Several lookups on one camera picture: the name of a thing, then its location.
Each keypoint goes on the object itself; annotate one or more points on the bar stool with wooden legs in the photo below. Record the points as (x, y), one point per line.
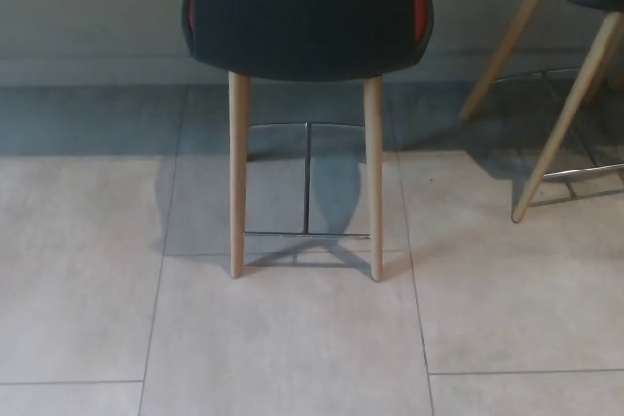
(580, 94)

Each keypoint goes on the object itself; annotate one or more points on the dark grey red-seated bar stool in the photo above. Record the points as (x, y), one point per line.
(302, 21)

